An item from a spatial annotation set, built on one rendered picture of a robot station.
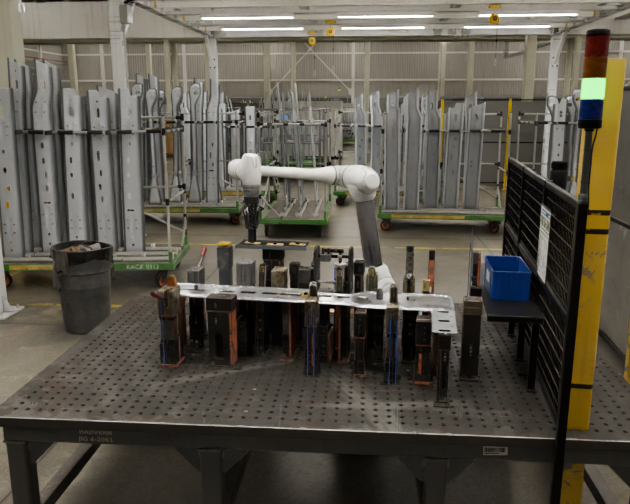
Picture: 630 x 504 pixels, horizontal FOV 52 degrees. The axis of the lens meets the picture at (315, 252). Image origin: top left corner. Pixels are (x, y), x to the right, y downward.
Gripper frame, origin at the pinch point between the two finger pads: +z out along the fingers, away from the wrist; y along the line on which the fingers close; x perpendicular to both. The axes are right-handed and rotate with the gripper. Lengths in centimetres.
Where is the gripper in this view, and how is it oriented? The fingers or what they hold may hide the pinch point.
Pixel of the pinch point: (252, 235)
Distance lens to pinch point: 333.7
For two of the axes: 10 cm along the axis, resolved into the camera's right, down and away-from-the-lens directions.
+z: 0.0, 9.8, 2.2
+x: 8.8, 1.1, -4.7
